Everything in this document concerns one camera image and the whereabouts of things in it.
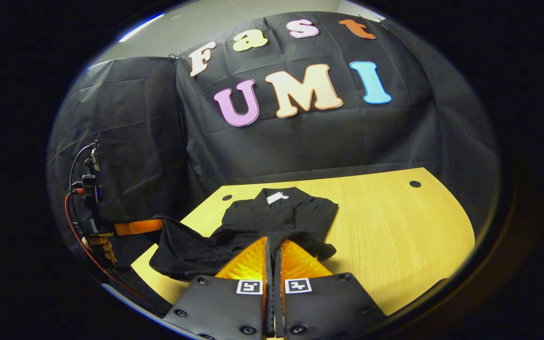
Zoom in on black backdrop cloth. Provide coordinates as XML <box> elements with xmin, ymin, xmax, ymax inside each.
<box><xmin>48</xmin><ymin>10</ymin><xmax>499</xmax><ymax>246</ymax></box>

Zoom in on black shirt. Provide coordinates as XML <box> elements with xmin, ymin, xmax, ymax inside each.
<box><xmin>149</xmin><ymin>187</ymin><xmax>340</xmax><ymax>281</ymax></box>

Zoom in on red cable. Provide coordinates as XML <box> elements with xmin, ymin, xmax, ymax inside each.
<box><xmin>64</xmin><ymin>193</ymin><xmax>170</xmax><ymax>313</ymax></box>

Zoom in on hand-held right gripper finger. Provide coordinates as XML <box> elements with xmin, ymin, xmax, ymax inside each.
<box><xmin>274</xmin><ymin>238</ymin><xmax>388</xmax><ymax>338</ymax></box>
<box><xmin>163</xmin><ymin>236</ymin><xmax>275</xmax><ymax>338</ymax></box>

